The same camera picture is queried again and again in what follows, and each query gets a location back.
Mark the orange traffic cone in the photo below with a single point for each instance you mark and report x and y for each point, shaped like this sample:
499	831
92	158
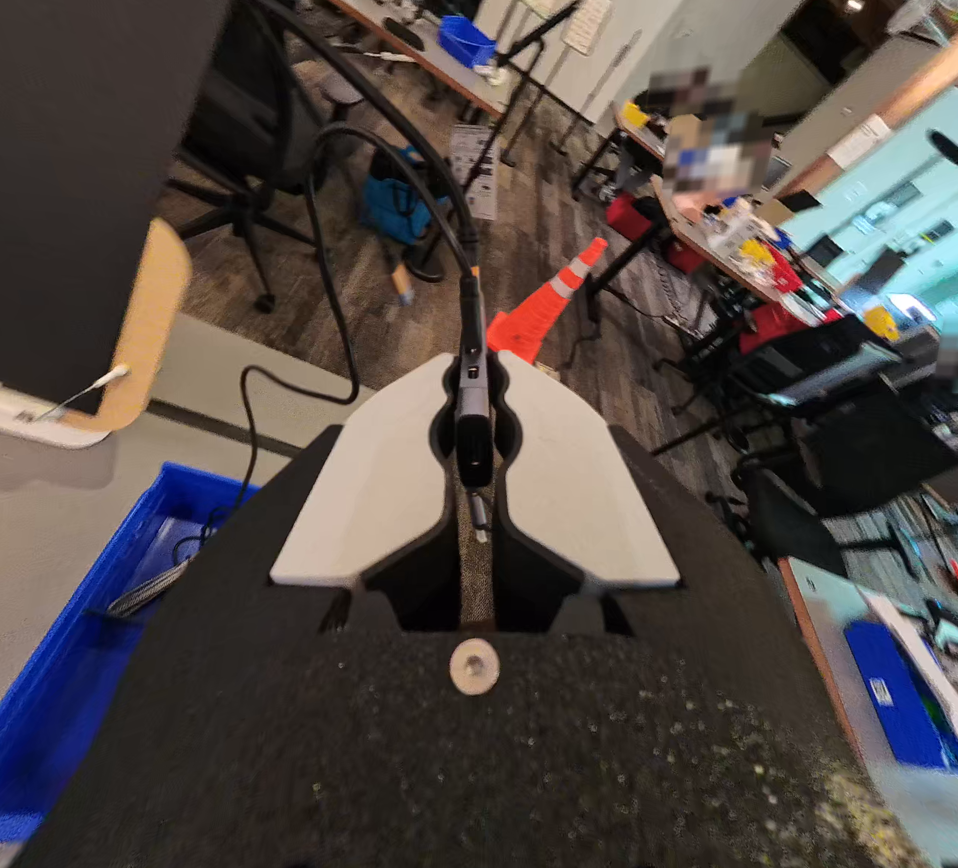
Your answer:
546	299

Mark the blue box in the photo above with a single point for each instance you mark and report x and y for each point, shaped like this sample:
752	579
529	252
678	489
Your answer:
894	696

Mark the black wood-rimmed board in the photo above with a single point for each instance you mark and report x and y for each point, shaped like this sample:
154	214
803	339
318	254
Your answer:
90	135

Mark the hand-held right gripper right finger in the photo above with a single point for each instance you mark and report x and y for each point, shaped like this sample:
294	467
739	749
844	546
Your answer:
584	494

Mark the black office chair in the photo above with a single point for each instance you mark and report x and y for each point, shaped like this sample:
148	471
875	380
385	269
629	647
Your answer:
247	120

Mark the cluttered wooden table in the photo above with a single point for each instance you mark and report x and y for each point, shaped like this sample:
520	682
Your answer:
733	239

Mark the dark grey usb hub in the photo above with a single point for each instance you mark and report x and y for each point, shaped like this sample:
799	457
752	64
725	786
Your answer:
474	441

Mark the white board bracket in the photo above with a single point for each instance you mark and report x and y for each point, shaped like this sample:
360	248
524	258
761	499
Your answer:
45	426

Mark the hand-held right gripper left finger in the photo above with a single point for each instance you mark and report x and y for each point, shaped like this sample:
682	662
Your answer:
359	494

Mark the long grey table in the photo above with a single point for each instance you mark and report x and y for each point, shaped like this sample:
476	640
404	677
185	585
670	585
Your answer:
419	37

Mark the blue plastic bin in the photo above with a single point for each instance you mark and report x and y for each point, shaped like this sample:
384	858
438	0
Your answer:
67	658

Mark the teal bag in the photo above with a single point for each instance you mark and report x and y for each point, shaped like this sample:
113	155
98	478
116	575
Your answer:
393	206

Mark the small blue bin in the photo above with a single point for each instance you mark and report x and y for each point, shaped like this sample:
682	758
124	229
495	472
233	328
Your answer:
465	41

